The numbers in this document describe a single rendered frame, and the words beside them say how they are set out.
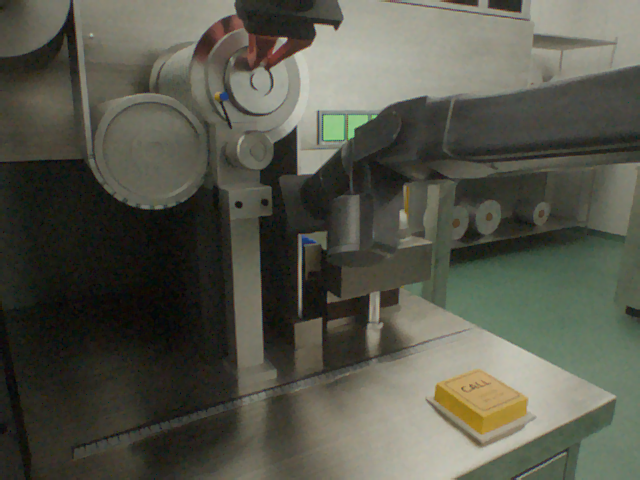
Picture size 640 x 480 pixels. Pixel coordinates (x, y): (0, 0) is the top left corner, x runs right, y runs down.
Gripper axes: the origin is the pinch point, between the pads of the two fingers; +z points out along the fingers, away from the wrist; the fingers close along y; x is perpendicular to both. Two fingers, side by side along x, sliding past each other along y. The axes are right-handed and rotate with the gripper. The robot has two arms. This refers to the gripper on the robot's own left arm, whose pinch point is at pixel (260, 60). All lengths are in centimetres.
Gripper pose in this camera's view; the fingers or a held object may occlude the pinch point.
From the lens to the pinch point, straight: 54.2
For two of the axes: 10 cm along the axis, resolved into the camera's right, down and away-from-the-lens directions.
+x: -2.7, -9.1, 3.1
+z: -3.8, 4.0, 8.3
